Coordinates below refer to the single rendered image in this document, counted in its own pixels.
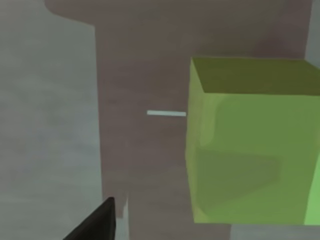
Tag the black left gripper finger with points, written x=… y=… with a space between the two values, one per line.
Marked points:
x=98 y=223

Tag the green cube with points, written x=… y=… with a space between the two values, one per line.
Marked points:
x=250 y=155

